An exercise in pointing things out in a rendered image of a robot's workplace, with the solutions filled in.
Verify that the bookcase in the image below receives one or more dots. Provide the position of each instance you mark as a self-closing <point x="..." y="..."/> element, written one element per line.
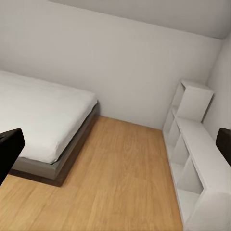
<point x="201" y="175"/>

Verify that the bed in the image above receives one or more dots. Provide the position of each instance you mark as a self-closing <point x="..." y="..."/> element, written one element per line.
<point x="52" y="117"/>

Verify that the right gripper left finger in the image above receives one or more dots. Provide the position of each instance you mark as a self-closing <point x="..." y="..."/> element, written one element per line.
<point x="11" y="144"/>

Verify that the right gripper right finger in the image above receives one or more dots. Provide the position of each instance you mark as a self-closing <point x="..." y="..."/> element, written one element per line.
<point x="223" y="142"/>

